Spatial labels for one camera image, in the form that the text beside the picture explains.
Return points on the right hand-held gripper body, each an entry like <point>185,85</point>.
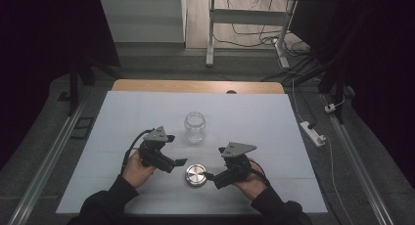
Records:
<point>236,172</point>

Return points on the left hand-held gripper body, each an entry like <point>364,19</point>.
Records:
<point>153,153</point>

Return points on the white table cover sheet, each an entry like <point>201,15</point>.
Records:
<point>248,120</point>

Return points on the person's left hand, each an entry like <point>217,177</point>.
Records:
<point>135,172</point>

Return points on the metal floor rail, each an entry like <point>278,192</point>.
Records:
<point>49,159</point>
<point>359,159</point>

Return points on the round silver metal lid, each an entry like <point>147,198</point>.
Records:
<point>195,175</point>

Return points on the wooden table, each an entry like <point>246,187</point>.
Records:
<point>169,86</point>

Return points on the person's right hand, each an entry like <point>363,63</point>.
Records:
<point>253,186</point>

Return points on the small white adapter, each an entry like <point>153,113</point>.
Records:
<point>330,108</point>

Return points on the white metal desk frame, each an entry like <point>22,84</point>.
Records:
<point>248,16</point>

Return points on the black stand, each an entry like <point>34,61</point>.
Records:
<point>336,78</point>
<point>74,84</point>

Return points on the white power strip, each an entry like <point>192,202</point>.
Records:
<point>312,133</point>

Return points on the clear glass jar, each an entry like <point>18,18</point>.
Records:
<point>194,127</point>

